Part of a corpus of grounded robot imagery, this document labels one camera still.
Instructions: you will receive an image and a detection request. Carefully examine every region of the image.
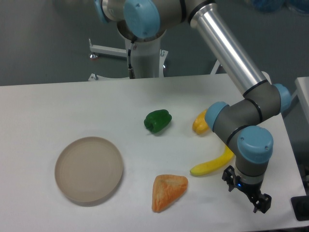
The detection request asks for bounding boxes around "yellow pepper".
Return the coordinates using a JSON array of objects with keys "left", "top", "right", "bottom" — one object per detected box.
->
[{"left": 192, "top": 109, "right": 209, "bottom": 135}]

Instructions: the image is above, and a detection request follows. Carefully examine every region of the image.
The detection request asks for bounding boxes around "green pepper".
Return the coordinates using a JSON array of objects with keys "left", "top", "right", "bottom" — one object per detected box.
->
[{"left": 144, "top": 109, "right": 172, "bottom": 133}]

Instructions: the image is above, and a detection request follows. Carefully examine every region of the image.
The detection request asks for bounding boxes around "orange triangular bread slice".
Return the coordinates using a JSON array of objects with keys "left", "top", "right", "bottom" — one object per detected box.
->
[{"left": 152, "top": 174, "right": 188, "bottom": 213}]

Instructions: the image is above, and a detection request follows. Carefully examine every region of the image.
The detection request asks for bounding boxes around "yellow banana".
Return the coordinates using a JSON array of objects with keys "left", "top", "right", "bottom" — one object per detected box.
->
[{"left": 190, "top": 146, "right": 234, "bottom": 176}]

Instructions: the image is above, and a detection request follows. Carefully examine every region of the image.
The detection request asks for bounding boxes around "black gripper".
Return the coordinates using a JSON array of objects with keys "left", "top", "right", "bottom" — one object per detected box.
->
[{"left": 222, "top": 165, "right": 272, "bottom": 214}]

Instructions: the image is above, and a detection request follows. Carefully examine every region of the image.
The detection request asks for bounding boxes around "white side table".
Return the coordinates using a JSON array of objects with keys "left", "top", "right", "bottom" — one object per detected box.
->
[{"left": 295, "top": 76, "right": 309, "bottom": 117}]

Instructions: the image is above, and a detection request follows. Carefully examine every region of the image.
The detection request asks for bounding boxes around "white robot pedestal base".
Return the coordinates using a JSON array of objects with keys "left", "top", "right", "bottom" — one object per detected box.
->
[{"left": 87, "top": 24, "right": 169, "bottom": 81}]

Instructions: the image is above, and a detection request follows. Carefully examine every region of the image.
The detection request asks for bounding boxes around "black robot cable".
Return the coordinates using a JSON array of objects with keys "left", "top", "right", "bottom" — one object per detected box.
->
[{"left": 127, "top": 36, "right": 137, "bottom": 79}]

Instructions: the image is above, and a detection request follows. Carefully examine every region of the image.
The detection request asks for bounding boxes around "beige round plate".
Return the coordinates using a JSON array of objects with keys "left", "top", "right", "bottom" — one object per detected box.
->
[{"left": 55, "top": 137, "right": 124, "bottom": 206}]

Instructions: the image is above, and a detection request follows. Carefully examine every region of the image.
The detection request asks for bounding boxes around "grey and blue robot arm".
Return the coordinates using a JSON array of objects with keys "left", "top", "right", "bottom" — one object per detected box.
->
[{"left": 94, "top": 0, "right": 291, "bottom": 213}]

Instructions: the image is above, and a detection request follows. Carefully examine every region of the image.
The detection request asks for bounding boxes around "black device at table edge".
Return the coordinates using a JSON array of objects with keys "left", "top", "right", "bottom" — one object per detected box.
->
[{"left": 291, "top": 195, "right": 309, "bottom": 221}]

